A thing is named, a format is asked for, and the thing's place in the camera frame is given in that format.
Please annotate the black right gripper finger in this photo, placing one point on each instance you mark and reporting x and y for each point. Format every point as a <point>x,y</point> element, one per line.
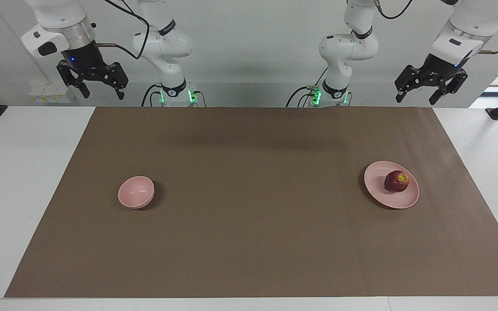
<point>119,77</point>
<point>69,75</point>

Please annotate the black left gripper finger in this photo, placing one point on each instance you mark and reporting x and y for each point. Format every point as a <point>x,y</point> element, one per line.
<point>454,84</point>
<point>409,80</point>

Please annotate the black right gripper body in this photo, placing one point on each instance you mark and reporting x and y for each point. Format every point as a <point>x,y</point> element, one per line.
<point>85,62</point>

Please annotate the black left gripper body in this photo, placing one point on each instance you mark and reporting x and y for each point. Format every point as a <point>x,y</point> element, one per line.
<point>441,69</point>

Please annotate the red apple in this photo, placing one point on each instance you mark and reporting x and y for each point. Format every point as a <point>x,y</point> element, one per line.
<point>396,182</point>

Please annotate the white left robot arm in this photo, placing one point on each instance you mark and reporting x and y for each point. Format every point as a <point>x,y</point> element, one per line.
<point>344,47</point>

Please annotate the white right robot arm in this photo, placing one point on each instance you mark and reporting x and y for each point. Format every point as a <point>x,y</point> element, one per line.
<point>167,43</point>

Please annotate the pink plate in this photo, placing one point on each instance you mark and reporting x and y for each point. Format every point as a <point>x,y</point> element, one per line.
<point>378,177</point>

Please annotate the pink bowl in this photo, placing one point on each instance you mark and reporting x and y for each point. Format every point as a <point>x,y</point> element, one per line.
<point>135,192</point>

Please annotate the brown table mat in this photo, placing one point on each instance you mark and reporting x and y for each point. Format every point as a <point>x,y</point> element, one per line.
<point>249,242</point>

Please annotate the white wall socket box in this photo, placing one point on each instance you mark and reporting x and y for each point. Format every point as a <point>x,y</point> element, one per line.
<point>52,93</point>

